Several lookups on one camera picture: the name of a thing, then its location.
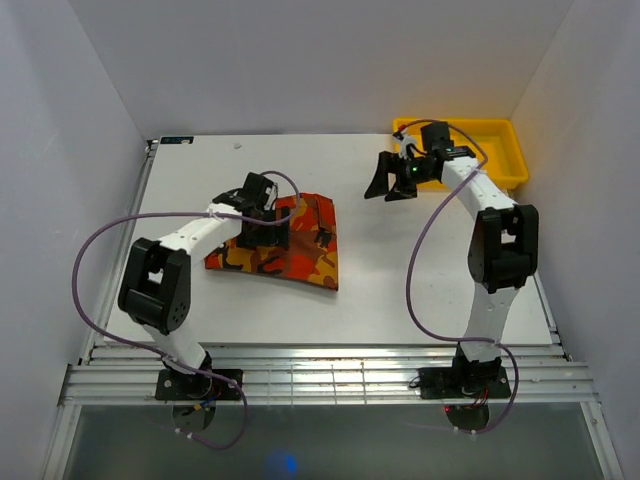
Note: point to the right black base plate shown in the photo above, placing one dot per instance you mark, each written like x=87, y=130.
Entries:
x=438, y=383

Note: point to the yellow plastic tray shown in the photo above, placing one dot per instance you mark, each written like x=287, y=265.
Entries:
x=506, y=165

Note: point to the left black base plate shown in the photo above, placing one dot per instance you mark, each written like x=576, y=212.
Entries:
x=175, y=386

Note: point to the dark label sticker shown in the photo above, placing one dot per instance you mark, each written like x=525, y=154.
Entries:
x=176, y=140

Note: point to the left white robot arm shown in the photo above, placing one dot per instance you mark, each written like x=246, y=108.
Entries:
x=155, y=291

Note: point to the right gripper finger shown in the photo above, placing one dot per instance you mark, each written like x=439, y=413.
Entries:
x=401, y=190
x=379, y=185

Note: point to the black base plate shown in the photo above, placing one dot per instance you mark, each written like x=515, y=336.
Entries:
x=438, y=383
x=175, y=386

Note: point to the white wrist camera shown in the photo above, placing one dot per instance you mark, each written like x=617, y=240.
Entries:
x=408, y=148
x=271, y=195

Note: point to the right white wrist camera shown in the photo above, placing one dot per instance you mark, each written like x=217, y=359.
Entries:
x=408, y=148

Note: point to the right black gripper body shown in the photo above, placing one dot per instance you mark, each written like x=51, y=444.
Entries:
x=412, y=171

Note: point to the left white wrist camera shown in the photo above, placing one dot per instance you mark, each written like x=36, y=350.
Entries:
x=271, y=195

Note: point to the orange camouflage trousers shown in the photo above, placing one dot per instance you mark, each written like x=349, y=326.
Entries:
x=311, y=256

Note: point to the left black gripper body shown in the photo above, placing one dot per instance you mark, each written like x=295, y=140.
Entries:
x=265, y=236

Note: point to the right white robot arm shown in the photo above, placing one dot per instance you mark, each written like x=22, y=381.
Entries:
x=502, y=255

